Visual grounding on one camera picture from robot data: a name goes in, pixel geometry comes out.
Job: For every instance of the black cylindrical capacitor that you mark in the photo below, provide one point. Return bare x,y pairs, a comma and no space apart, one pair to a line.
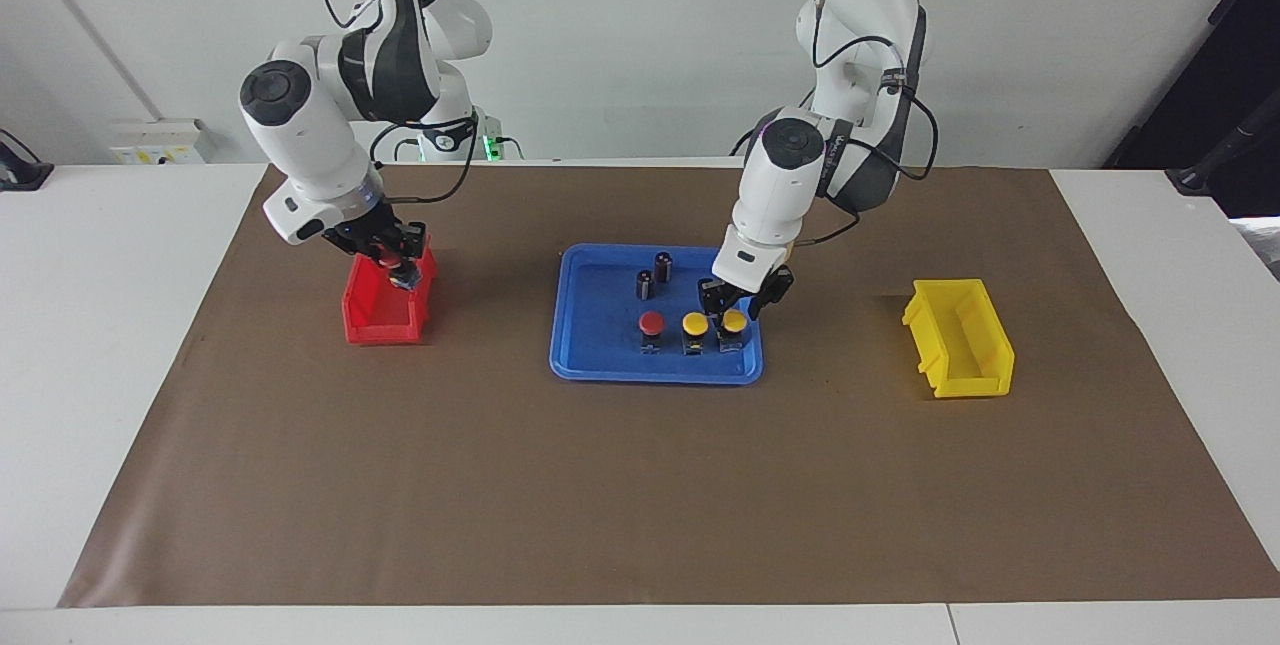
645,285
663,266

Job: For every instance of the red plastic storage bin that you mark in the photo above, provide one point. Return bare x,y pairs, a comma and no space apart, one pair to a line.
385,330

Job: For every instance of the small black device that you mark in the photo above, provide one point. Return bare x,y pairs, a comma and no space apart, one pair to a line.
20,173

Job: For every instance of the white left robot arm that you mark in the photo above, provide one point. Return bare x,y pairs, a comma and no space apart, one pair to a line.
790,185

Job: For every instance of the white wall socket box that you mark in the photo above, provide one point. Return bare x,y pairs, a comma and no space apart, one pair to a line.
150,140

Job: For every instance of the yellow push button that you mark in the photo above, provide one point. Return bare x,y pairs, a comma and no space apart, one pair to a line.
695,323
734,321

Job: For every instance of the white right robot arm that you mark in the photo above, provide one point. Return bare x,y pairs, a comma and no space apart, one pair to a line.
300,135

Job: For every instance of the brown paper table mat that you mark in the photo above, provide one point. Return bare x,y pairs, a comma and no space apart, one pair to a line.
600,485

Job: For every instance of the yellow plastic storage bin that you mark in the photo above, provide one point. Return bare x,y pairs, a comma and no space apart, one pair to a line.
965,345

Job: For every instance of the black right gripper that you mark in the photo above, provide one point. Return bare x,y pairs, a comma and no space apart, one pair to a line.
370,233

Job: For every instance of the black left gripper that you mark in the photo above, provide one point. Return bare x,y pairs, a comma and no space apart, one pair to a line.
745,293

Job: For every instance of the blue plastic tray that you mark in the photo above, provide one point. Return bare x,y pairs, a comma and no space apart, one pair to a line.
600,355

